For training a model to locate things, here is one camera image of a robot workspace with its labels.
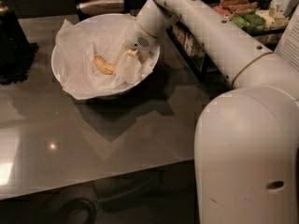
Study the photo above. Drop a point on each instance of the yellow spotted banana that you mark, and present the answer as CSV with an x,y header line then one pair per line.
x,y
103,66

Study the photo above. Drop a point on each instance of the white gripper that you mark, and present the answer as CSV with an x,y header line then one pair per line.
x,y
137,38

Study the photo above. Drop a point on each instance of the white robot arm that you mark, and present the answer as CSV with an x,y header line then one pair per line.
x,y
246,140

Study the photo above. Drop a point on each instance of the green snack packets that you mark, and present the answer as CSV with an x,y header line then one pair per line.
x,y
250,23

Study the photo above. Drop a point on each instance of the black coffee machine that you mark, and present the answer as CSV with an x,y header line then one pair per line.
x,y
14,45

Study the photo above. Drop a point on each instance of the black wire snack rack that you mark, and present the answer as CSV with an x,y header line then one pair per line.
x,y
196,57

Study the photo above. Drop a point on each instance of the white paper liner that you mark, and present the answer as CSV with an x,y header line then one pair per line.
x,y
78,66

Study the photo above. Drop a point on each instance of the brown snack packets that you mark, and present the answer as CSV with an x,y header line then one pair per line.
x,y
238,6

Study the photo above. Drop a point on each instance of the pink snack packets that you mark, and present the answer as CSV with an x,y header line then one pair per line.
x,y
222,11

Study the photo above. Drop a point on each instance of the white ceramic bowl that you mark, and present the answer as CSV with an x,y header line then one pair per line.
x,y
93,19

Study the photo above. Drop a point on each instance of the black woven mat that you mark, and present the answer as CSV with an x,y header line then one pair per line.
x,y
19,71

